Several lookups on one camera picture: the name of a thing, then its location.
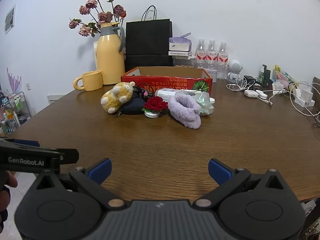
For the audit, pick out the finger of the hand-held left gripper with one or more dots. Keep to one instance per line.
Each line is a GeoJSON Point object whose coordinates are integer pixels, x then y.
{"type": "Point", "coordinates": [25, 143]}
{"type": "Point", "coordinates": [68, 156]}

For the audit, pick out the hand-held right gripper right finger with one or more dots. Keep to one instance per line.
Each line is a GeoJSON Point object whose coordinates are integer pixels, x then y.
{"type": "Point", "coordinates": [220, 171]}

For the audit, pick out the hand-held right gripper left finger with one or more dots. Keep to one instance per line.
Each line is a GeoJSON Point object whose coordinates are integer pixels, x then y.
{"type": "Point", "coordinates": [102, 170]}

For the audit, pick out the purple fluffy slipper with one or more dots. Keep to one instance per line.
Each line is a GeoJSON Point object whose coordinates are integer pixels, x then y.
{"type": "Point", "coordinates": [183, 112]}

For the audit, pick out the dark blue zip pouch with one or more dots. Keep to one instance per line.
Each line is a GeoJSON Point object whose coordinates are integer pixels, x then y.
{"type": "Point", "coordinates": [133, 106]}

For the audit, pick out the red rose ornament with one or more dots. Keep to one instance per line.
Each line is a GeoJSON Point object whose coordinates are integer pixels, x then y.
{"type": "Point", "coordinates": [155, 103]}

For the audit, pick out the red cardboard box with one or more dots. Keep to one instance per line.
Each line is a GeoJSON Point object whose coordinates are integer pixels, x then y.
{"type": "Point", "coordinates": [175, 82]}

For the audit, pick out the person's left hand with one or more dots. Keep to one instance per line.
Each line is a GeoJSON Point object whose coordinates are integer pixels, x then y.
{"type": "Point", "coordinates": [11, 181]}

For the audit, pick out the pale green plastic bag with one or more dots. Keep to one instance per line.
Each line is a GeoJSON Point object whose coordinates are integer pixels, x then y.
{"type": "Point", "coordinates": [206, 103]}

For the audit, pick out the small white jar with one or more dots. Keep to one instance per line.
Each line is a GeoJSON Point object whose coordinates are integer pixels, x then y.
{"type": "Point", "coordinates": [212, 100]}

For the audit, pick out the yellow hamster plush toy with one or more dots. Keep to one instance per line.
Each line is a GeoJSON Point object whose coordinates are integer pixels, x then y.
{"type": "Point", "coordinates": [116, 97]}

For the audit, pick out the yellow mug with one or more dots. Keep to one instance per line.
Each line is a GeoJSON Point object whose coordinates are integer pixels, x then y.
{"type": "Point", "coordinates": [92, 81]}

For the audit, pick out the white tube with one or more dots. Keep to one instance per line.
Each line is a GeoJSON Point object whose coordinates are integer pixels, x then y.
{"type": "Point", "coordinates": [170, 92]}

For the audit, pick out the white plastic container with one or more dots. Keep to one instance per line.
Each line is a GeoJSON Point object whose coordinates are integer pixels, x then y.
{"type": "Point", "coordinates": [213, 75]}

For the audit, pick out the black charger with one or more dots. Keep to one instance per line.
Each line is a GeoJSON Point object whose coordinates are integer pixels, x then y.
{"type": "Point", "coordinates": [250, 79]}

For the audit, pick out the white robot toy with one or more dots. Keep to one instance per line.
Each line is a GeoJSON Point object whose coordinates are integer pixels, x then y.
{"type": "Point", "coordinates": [235, 68]}

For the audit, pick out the black stand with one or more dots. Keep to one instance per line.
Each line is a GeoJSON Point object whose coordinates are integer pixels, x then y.
{"type": "Point", "coordinates": [268, 78]}

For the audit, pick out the green sanitizer bottle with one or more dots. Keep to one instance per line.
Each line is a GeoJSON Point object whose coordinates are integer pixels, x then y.
{"type": "Point", "coordinates": [262, 75]}

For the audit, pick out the yellow thermos jug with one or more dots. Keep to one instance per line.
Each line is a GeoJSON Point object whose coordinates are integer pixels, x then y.
{"type": "Point", "coordinates": [110, 57]}

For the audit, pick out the clear water bottle red label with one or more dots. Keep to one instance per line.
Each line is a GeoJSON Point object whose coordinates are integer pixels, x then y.
{"type": "Point", "coordinates": [201, 55]}
{"type": "Point", "coordinates": [223, 60]}
{"type": "Point", "coordinates": [212, 56]}

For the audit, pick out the white power adapter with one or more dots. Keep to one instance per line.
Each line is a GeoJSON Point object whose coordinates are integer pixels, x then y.
{"type": "Point", "coordinates": [305, 97]}

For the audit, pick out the colourful snack packet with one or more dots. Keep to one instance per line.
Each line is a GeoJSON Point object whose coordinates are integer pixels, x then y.
{"type": "Point", "coordinates": [283, 76]}

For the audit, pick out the clear container of nuts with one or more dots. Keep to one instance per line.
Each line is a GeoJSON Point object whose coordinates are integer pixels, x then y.
{"type": "Point", "coordinates": [182, 61]}

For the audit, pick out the flat white box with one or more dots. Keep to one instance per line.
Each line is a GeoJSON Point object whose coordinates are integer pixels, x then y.
{"type": "Point", "coordinates": [180, 53]}

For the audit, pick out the black paper bag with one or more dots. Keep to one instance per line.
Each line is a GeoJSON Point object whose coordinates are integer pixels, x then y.
{"type": "Point", "coordinates": [148, 45]}

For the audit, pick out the purple tissue pack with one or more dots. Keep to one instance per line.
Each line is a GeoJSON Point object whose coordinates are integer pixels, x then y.
{"type": "Point", "coordinates": [180, 42]}

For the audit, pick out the dried rose bouquet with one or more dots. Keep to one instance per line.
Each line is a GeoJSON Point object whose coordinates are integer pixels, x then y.
{"type": "Point", "coordinates": [105, 17]}

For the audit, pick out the white wall vent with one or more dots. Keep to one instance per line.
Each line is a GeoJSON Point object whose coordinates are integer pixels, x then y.
{"type": "Point", "coordinates": [56, 98]}

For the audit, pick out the white wall socket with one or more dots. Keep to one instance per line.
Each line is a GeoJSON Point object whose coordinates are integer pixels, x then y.
{"type": "Point", "coordinates": [28, 86]}

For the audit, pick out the purple wall sticker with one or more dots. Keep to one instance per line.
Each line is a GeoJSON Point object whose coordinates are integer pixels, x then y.
{"type": "Point", "coordinates": [13, 81]}

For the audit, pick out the wall poster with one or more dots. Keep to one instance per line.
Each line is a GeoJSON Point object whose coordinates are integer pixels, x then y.
{"type": "Point", "coordinates": [10, 18]}

